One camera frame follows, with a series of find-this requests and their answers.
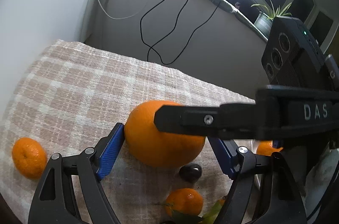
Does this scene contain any small mandarin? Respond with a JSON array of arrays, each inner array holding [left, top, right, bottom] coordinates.
[[11, 137, 47, 180]]

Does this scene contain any mandarin with green leaf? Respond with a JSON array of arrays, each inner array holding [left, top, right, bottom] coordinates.
[[161, 188, 227, 223]]

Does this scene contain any large oval orange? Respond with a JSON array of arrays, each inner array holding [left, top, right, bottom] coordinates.
[[124, 101, 205, 169]]

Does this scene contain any right hand white glove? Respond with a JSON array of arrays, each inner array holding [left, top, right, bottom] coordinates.
[[304, 148, 338, 215]]

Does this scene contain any floral white plate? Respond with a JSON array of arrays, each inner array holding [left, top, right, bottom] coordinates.
[[250, 140, 261, 189]]

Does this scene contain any large round orange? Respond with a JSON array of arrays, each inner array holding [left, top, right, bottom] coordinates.
[[256, 141, 283, 156]]

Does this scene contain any dark plum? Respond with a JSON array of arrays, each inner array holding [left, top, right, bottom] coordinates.
[[179, 163, 202, 183]]

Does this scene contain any potted spider plant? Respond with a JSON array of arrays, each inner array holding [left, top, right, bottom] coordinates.
[[251, 0, 292, 38]]

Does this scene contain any black right camera box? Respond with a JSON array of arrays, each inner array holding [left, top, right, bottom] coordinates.
[[261, 17, 328, 90]]

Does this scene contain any black cable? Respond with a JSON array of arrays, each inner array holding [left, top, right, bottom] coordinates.
[[139, 0, 239, 66]]

